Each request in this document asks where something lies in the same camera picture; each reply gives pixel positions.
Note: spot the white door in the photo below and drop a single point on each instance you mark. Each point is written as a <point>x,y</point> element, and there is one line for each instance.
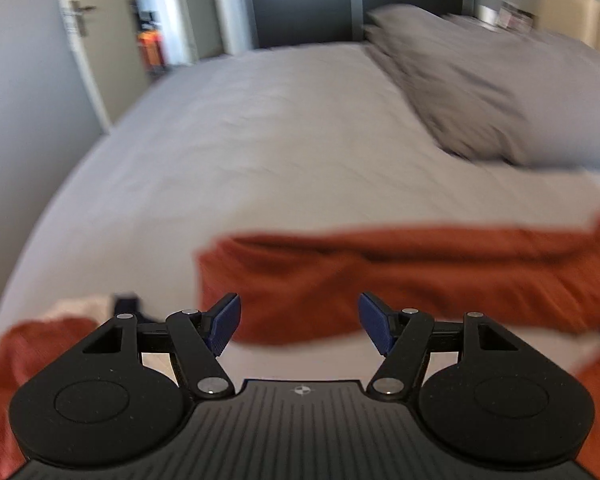
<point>95,50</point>

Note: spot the items on nightstand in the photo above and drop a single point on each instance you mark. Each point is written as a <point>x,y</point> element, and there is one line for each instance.
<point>516,15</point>

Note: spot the white door frame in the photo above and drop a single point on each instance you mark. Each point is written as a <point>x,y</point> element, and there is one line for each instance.
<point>230,5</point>

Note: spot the taupe pillow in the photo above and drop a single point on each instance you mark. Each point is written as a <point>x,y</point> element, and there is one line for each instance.
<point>430,90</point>

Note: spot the bed with white sheet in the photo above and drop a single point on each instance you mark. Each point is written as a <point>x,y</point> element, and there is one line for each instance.
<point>260,150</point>

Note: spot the orange object in hallway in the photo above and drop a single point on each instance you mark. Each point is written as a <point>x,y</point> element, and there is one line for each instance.
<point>152,49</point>

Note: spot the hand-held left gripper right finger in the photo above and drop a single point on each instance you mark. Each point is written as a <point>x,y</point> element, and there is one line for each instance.
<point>375,324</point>

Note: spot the dark wardrobe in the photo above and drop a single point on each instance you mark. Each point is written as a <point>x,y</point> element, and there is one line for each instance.
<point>320,0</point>

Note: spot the rust orange garment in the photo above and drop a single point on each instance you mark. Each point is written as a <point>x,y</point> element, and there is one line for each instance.
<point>380,280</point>

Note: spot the grey pillow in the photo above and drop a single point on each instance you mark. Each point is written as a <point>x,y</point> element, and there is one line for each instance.
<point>540,90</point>

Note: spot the white bedside object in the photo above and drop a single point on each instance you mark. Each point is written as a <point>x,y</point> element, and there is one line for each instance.
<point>489,14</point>

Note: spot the rust orange cloth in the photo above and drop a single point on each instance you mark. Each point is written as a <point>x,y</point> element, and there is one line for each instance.
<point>10,365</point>

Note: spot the beige headboard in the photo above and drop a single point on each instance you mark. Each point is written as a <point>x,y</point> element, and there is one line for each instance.
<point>575,15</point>

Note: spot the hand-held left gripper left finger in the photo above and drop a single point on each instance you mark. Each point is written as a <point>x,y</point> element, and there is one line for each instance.
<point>225,324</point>

